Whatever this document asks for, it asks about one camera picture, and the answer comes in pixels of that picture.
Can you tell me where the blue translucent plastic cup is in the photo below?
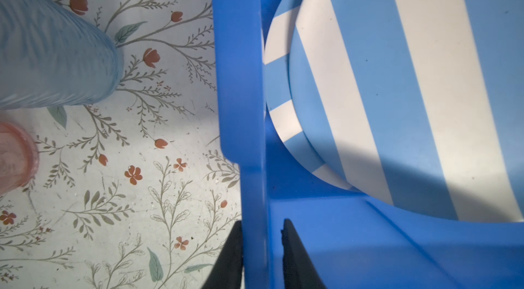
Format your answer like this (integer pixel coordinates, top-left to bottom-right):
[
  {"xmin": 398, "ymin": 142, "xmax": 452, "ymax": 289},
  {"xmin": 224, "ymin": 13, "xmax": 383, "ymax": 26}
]
[{"xmin": 1, "ymin": 0, "xmax": 124, "ymax": 110}]

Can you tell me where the blue plastic bin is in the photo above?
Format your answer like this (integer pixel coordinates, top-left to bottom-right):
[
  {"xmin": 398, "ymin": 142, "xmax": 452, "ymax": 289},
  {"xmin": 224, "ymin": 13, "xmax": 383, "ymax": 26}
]
[{"xmin": 212, "ymin": 0, "xmax": 523, "ymax": 288}]

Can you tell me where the pink translucent plastic cup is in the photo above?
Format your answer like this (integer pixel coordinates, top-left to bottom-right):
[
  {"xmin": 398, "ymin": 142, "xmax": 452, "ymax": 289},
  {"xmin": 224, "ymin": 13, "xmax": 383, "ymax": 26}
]
[{"xmin": 1, "ymin": 122, "xmax": 40, "ymax": 195}]

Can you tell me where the blue white striped plate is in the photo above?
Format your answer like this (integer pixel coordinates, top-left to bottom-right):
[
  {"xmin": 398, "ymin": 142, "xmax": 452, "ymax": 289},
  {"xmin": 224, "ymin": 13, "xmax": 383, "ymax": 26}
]
[{"xmin": 263, "ymin": 0, "xmax": 357, "ymax": 192}]

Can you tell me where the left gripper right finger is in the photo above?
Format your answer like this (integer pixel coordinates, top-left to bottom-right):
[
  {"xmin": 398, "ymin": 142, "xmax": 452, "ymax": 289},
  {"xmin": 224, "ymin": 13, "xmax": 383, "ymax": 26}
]
[{"xmin": 281, "ymin": 219, "xmax": 327, "ymax": 289}]

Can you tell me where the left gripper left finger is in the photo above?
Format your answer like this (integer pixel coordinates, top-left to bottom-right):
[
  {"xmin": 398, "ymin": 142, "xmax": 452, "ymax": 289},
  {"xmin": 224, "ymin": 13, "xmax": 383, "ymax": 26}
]
[{"xmin": 201, "ymin": 221, "xmax": 244, "ymax": 289}]

